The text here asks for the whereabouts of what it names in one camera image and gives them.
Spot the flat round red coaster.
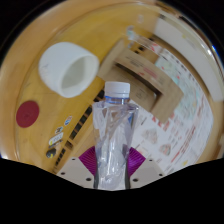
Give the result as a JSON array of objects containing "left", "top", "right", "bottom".
[{"left": 15, "top": 100, "right": 41, "bottom": 129}]

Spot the white mug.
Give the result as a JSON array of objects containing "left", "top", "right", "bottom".
[{"left": 37, "top": 41, "right": 100, "bottom": 99}]

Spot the wide white printed wall poster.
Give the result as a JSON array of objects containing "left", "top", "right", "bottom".
[{"left": 129, "top": 43, "right": 214, "bottom": 174}]

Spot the small blue sticker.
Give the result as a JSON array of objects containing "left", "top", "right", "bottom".
[{"left": 63, "top": 115, "right": 73, "bottom": 127}]

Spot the small black yellow tape measure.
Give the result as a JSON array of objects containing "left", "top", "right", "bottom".
[{"left": 45, "top": 147, "right": 58, "bottom": 159}]

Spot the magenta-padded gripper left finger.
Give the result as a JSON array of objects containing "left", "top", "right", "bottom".
[{"left": 55, "top": 146, "right": 98, "bottom": 190}]

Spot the white card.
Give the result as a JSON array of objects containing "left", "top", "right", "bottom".
[{"left": 48, "top": 132, "right": 65, "bottom": 147}]

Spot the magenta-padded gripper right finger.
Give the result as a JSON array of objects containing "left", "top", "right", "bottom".
[{"left": 123, "top": 146, "right": 167, "bottom": 190}]

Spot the brown cardboard box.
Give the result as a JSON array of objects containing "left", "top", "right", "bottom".
[{"left": 98, "top": 38, "right": 185, "bottom": 124}]

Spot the clear plastic water bottle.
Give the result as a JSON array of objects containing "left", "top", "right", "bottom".
[{"left": 91, "top": 81, "right": 140, "bottom": 192}]

